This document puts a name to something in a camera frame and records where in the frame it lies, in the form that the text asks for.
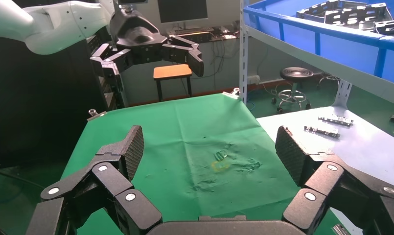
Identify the dark computer monitor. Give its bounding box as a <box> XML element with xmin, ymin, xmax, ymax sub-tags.
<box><xmin>157</xmin><ymin>0</ymin><xmax>209</xmax><ymax>24</ymax></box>

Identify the white metal shelf rack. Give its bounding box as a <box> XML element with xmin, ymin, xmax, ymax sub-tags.
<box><xmin>239</xmin><ymin>0</ymin><xmax>394</xmax><ymax>109</ymax></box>

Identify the wooden seat stool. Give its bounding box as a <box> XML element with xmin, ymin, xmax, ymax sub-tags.
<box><xmin>153</xmin><ymin>64</ymin><xmax>193</xmax><ymax>102</ymax></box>

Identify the rolling stool base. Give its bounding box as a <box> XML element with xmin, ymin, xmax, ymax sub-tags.
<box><xmin>270</xmin><ymin>67</ymin><xmax>314</xmax><ymax>115</ymax></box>

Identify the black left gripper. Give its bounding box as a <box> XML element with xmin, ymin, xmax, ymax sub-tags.
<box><xmin>90</xmin><ymin>9</ymin><xmax>205</xmax><ymax>93</ymax></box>

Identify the blue plastic bin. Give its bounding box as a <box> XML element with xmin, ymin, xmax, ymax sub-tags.
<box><xmin>243</xmin><ymin>0</ymin><xmax>394</xmax><ymax>88</ymax></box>

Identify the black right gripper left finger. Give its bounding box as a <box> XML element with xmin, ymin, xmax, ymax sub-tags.
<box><xmin>25</xmin><ymin>125</ymin><xmax>162</xmax><ymax>235</ymax></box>

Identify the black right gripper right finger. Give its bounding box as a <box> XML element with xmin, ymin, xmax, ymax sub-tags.
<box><xmin>275</xmin><ymin>125</ymin><xmax>394</xmax><ymax>235</ymax></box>

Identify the cluttered work desk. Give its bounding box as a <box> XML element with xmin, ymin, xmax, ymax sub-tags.
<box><xmin>165</xmin><ymin>24</ymin><xmax>241</xmax><ymax>45</ymax></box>

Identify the silver binder clip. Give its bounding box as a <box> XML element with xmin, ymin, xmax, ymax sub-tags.
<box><xmin>222</xmin><ymin>87</ymin><xmax>241</xmax><ymax>98</ymax></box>
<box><xmin>87</xmin><ymin>108</ymin><xmax>107</xmax><ymax>122</ymax></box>
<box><xmin>332</xmin><ymin>224</ymin><xmax>350</xmax><ymax>235</ymax></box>

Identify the green table cloth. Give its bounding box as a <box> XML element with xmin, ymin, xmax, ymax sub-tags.
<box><xmin>60</xmin><ymin>93</ymin><xmax>343</xmax><ymax>235</ymax></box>

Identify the silver metal rail part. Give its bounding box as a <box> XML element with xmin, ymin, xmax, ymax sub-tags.
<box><xmin>318</xmin><ymin>115</ymin><xmax>355</xmax><ymax>127</ymax></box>
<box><xmin>303</xmin><ymin>125</ymin><xmax>341</xmax><ymax>139</ymax></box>

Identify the silver sheet metal bracket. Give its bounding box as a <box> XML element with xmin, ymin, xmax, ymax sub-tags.
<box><xmin>324</xmin><ymin>2</ymin><xmax>394</xmax><ymax>31</ymax></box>
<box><xmin>296</xmin><ymin>0</ymin><xmax>347</xmax><ymax>20</ymax></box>
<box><xmin>374</xmin><ymin>19</ymin><xmax>394</xmax><ymax>37</ymax></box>

